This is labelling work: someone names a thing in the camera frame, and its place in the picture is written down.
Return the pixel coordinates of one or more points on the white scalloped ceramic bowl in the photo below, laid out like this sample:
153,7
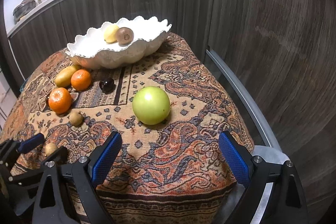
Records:
86,45

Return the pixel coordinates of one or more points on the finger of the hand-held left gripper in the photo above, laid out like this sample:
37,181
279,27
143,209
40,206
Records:
58,153
32,142

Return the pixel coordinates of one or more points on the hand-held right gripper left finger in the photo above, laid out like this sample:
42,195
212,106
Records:
107,155

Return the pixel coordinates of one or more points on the yellow mango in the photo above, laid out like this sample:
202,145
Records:
63,77

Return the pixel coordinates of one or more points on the teal basket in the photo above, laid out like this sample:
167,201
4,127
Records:
22,85

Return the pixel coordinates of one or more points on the brown kiwi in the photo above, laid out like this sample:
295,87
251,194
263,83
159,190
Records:
125,35

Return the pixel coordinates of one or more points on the small tan longan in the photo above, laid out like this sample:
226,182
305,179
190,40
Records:
51,148
76,118

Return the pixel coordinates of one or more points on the gridded glass door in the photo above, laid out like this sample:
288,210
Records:
4,98

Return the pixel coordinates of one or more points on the green apple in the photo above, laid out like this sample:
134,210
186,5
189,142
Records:
151,105

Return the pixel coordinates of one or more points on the metal pot with lid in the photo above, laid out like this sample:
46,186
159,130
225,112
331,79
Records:
24,7

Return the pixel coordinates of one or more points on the orange tangerine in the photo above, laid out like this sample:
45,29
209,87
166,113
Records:
81,79
60,100

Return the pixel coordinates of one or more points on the patterned woven tablecloth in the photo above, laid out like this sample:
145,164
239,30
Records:
183,150

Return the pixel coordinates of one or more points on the yellow lemon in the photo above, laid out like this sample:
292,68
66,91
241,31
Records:
111,33

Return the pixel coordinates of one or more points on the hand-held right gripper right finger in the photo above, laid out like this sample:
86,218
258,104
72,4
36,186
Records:
233,158

